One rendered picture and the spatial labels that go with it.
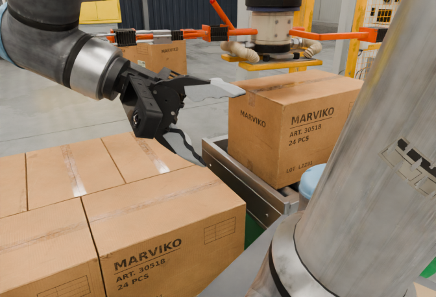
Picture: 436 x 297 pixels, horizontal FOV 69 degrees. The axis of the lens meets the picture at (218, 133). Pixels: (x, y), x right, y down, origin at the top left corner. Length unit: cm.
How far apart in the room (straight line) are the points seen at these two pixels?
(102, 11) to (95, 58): 796
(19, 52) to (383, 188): 48
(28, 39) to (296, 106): 103
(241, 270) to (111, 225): 64
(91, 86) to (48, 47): 8
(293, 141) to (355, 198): 113
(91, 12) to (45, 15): 792
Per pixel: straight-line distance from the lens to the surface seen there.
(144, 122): 42
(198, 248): 136
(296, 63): 133
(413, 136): 23
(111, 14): 849
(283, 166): 141
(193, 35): 124
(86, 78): 50
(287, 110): 129
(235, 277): 80
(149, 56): 274
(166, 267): 134
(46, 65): 53
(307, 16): 211
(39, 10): 49
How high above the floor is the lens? 134
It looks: 24 degrees down
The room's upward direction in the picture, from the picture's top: straight up
